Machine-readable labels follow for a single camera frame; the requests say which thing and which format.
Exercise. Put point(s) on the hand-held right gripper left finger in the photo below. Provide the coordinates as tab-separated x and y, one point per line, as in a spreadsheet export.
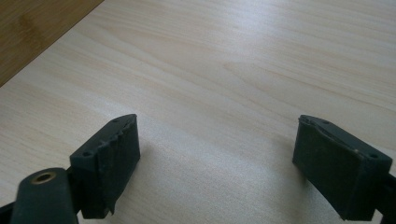
107	168

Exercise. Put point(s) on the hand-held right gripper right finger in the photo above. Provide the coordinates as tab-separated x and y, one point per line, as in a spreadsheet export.
339	174

